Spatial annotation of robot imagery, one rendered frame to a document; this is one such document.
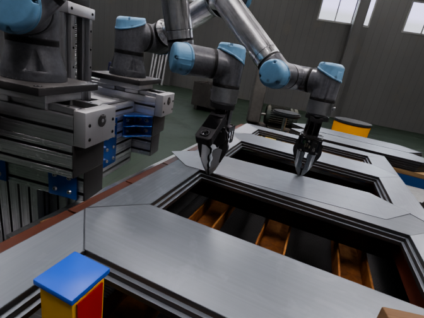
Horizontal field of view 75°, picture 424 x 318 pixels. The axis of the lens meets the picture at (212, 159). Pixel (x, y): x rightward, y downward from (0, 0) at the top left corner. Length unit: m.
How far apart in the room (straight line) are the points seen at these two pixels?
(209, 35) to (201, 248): 10.43
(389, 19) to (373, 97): 2.40
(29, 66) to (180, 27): 0.39
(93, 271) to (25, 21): 0.48
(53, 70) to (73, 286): 0.57
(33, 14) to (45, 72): 0.18
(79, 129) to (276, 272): 0.54
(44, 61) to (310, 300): 0.76
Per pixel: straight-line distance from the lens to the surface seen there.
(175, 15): 0.83
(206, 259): 0.49
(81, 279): 0.39
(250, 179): 0.83
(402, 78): 11.29
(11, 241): 0.58
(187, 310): 0.43
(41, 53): 0.82
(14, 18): 0.68
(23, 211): 1.28
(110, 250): 0.50
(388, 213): 0.91
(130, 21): 1.23
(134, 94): 1.21
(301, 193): 0.84
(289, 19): 10.62
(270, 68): 0.79
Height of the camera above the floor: 1.16
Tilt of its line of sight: 19 degrees down
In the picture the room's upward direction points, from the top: 10 degrees clockwise
